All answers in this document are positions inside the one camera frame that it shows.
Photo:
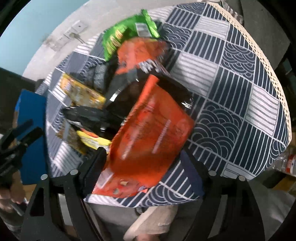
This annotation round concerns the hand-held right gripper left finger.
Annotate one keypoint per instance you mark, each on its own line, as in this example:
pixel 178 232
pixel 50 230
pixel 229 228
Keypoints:
pixel 93 176

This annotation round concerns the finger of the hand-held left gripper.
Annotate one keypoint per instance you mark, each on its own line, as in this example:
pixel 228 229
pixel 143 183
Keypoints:
pixel 30 136
pixel 18 131

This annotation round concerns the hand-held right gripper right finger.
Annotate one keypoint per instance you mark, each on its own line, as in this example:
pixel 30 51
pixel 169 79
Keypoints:
pixel 192 171

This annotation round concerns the large orange snack packet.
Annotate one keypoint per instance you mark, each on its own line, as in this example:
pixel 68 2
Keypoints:
pixel 152 139

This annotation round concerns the green snack packet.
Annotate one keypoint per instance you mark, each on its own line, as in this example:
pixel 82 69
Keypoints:
pixel 115 34

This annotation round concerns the person's left hand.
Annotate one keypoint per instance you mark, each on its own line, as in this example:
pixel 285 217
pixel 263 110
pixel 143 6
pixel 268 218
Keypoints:
pixel 16 192

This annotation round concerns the blue box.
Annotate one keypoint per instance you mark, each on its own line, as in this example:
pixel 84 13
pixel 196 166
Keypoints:
pixel 32 111

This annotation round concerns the yellow snack packet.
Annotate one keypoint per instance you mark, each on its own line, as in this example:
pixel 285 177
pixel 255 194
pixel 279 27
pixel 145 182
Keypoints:
pixel 92 139
pixel 81 92

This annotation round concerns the black crinkled bag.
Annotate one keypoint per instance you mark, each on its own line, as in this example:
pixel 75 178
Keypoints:
pixel 92 115

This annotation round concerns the shiny black snack packet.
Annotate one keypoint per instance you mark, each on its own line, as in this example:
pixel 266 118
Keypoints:
pixel 129 97

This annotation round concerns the dark grey packet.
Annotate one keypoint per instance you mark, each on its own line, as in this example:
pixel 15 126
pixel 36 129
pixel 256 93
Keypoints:
pixel 101 78

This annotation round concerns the clear plastic bottle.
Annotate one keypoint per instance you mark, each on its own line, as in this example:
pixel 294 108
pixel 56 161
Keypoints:
pixel 286 162

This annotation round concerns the cardboard box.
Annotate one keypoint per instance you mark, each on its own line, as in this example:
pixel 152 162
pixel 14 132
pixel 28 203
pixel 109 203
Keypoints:
pixel 286 183

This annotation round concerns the navy patterned tablecloth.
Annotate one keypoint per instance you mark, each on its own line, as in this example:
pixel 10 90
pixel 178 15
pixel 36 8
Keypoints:
pixel 231 81

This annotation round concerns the small orange snack packet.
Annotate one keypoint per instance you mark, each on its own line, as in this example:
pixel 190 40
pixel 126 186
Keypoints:
pixel 138 53

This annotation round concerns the white wall socket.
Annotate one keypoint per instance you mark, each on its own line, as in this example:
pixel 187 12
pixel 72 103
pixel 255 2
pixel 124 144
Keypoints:
pixel 59 42
pixel 77 27

